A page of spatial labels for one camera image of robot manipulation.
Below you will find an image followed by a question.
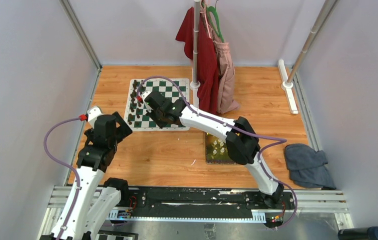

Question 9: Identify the green white chess board mat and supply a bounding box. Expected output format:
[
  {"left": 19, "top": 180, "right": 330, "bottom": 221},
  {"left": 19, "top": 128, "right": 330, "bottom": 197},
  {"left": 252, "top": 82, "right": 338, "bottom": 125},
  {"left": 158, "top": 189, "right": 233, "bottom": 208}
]
[{"left": 124, "top": 78, "right": 190, "bottom": 132}]

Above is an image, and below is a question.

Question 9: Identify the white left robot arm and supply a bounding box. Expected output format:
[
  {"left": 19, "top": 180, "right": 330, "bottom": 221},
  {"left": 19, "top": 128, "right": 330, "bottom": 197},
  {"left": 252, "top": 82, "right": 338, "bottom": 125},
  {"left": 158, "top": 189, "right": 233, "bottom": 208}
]
[{"left": 40, "top": 107, "right": 132, "bottom": 240}]

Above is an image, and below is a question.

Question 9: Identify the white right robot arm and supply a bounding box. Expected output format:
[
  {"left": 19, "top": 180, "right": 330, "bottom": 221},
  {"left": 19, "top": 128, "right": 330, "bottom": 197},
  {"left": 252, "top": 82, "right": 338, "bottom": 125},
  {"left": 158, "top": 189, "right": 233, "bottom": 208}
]
[{"left": 137, "top": 91, "right": 284, "bottom": 209}]

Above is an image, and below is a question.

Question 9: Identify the yellow tray of white pieces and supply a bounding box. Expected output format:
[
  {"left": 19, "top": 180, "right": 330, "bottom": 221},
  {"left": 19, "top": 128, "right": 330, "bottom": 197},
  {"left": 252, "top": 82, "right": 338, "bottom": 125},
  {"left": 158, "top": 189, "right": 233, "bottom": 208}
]
[{"left": 205, "top": 133, "right": 236, "bottom": 165}]

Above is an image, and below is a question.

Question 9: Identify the white clothes rack pole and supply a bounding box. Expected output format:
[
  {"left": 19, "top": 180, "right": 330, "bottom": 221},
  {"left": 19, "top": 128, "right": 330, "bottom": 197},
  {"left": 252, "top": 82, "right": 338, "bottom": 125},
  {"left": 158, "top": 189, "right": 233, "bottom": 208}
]
[{"left": 190, "top": 0, "right": 201, "bottom": 108}]

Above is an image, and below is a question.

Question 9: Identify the red hanging garment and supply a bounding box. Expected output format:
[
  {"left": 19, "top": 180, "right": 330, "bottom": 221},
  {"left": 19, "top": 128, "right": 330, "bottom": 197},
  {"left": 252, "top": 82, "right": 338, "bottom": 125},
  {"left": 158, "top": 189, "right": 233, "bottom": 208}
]
[{"left": 175, "top": 7, "right": 219, "bottom": 114}]

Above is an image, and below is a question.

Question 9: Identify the pink hanging garment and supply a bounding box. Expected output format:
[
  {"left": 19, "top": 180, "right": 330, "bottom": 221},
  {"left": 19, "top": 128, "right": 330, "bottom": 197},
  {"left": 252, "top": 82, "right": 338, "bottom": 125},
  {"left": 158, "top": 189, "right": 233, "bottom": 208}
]
[{"left": 200, "top": 0, "right": 239, "bottom": 114}]

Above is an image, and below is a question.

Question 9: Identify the green clothes hanger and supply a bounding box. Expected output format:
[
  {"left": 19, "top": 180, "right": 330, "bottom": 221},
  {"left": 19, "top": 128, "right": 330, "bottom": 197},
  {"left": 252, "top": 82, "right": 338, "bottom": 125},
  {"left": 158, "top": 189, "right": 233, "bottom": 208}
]
[{"left": 205, "top": 0, "right": 225, "bottom": 43}]

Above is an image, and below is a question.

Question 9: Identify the white rack foot right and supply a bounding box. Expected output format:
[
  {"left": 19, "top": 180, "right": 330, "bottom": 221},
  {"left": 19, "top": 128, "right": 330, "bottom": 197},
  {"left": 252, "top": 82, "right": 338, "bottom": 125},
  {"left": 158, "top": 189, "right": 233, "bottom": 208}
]
[{"left": 277, "top": 59, "right": 299, "bottom": 115}]

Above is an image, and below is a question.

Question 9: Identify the grey cloth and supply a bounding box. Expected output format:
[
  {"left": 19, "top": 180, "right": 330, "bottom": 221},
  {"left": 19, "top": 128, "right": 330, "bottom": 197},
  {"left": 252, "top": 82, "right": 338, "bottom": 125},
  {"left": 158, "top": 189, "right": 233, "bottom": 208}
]
[{"left": 284, "top": 143, "right": 337, "bottom": 190}]

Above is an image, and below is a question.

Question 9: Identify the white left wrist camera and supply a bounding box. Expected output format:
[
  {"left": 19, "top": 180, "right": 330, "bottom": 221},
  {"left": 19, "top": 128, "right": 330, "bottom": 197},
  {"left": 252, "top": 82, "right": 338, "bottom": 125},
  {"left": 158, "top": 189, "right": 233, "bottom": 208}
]
[{"left": 86, "top": 105, "right": 104, "bottom": 128}]

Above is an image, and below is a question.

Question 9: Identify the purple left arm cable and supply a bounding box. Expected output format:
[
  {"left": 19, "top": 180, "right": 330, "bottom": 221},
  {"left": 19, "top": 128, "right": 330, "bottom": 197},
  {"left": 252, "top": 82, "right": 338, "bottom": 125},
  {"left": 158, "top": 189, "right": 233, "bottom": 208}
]
[{"left": 43, "top": 116, "right": 87, "bottom": 240}]

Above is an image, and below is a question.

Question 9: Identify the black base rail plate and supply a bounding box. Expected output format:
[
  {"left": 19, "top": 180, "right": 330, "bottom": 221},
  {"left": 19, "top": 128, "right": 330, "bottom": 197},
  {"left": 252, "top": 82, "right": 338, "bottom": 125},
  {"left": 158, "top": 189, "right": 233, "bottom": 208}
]
[{"left": 117, "top": 186, "right": 295, "bottom": 219}]

